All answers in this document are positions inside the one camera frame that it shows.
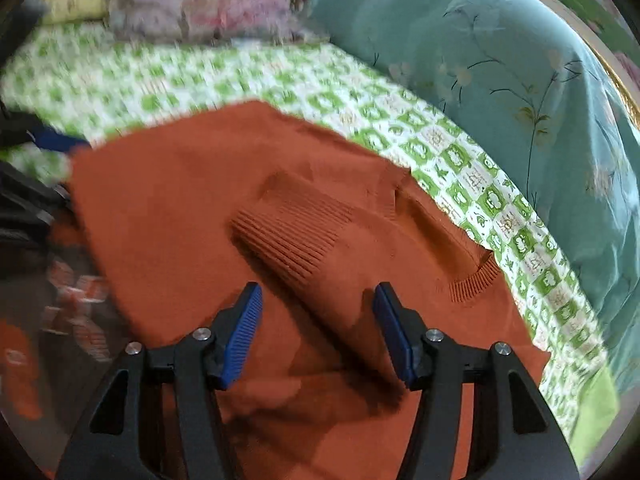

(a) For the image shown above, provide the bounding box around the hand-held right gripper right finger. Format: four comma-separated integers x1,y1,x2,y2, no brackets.
374,281,581,480

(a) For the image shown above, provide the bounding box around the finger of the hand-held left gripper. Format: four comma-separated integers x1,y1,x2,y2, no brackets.
0,110,93,156

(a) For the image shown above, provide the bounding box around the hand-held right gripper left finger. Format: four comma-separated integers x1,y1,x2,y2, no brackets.
55,282,264,480

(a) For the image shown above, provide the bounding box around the orange knit sweater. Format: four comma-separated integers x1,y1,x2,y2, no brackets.
50,100,551,480

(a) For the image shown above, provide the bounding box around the purple floral ruffled pillow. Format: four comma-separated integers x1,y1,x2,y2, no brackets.
107,0,306,43

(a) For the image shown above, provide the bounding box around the light green cloth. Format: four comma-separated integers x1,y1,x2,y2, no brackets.
565,365,621,461

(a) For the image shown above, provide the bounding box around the green printed bedsheet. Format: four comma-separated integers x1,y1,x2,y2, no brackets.
0,22,621,461

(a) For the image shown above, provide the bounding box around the teal floral quilt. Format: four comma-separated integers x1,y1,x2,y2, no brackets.
305,0,640,406

